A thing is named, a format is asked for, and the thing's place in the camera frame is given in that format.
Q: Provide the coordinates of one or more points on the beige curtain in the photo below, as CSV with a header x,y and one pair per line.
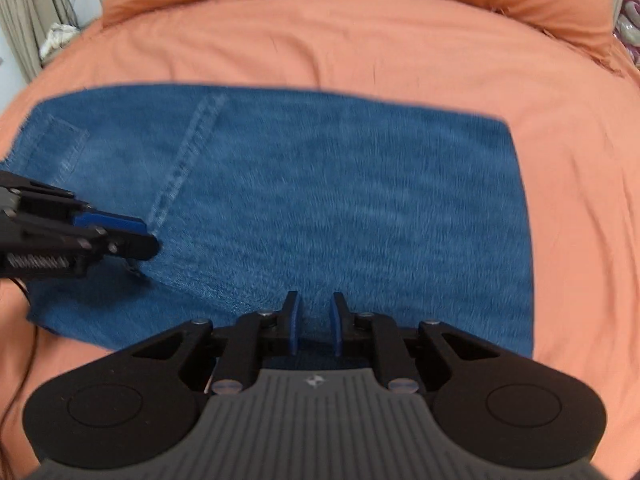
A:
x,y
25,23

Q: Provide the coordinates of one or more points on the blue denim jeans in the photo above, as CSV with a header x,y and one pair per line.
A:
x,y
413,212

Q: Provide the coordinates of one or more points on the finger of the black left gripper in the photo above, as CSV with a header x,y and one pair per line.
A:
x,y
34,247
46,202

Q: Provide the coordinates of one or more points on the white cloth on nightstand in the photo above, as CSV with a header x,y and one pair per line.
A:
x,y
57,38

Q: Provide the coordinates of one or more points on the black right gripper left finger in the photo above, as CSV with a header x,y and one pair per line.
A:
x,y
141,401

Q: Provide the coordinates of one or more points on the pink plush toy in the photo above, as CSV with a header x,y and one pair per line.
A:
x,y
627,29

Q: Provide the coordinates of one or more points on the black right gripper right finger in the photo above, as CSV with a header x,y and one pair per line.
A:
x,y
497,405

